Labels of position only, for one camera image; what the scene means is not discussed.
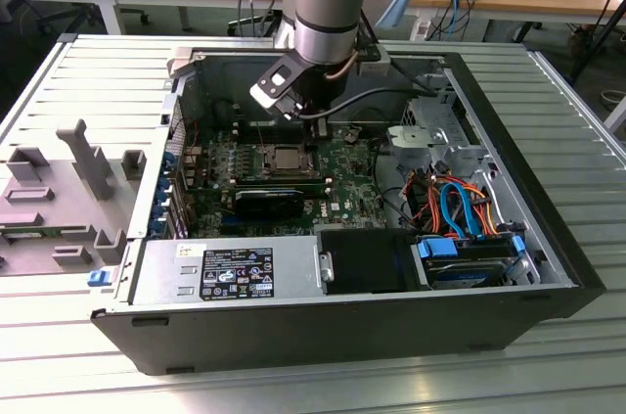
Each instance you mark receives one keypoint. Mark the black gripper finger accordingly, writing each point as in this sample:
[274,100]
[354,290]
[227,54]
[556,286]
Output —
[309,135]

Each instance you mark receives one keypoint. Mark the blue expansion slot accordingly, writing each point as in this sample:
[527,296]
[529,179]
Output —
[232,228]

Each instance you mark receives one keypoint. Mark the black-clipped RAM slot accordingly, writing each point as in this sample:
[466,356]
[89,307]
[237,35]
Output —
[279,128]
[279,137]

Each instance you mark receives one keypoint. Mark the grey power supply unit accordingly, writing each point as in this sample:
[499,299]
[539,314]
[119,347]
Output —
[161,277]

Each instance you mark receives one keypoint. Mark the white-clipped RAM slot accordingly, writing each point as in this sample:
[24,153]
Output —
[279,124]
[279,132]

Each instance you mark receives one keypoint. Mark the black plastic disk bay cover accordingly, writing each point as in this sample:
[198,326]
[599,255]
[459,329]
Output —
[367,262]

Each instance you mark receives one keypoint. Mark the round coin battery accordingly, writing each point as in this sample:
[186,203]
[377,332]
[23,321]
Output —
[350,135]

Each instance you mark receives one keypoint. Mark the black tripod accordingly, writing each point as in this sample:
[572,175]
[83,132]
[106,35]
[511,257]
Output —
[587,58]

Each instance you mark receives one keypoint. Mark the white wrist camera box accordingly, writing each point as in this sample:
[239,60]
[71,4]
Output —
[274,88]

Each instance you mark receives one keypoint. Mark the silver drive cage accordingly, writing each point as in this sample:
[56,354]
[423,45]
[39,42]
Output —
[415,136]

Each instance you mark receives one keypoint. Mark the black graphics card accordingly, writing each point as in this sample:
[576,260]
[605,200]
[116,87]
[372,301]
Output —
[266,206]

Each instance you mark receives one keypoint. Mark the hard disk in blue carrier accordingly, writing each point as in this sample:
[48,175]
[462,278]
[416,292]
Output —
[437,250]

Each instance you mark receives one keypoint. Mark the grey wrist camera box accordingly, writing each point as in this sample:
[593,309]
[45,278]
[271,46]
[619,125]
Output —
[374,61]

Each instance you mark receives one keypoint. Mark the green motherboard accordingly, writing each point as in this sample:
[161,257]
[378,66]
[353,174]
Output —
[352,189]

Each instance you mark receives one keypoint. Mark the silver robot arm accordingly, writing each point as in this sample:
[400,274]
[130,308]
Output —
[327,8]

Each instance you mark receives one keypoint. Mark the blue case latch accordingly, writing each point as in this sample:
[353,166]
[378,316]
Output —
[98,278]

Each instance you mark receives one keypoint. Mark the silver CPU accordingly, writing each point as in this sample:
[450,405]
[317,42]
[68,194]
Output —
[289,158]

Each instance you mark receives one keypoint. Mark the green RAM stick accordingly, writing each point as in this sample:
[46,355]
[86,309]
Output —
[24,236]

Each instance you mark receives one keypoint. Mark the blue card retainer clip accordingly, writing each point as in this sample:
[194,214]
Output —
[157,229]
[164,185]
[163,207]
[167,159]

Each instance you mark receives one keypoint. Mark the grey parts rack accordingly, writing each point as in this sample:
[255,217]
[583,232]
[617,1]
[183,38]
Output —
[58,189]

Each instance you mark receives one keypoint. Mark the black PC case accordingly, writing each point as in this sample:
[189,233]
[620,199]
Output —
[318,335]

